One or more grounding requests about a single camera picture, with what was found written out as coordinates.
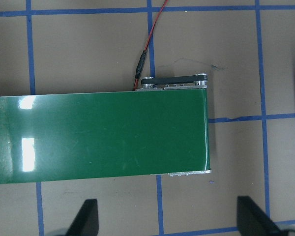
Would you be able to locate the green belt conveyor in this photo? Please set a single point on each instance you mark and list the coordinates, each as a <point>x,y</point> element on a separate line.
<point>100,135</point>

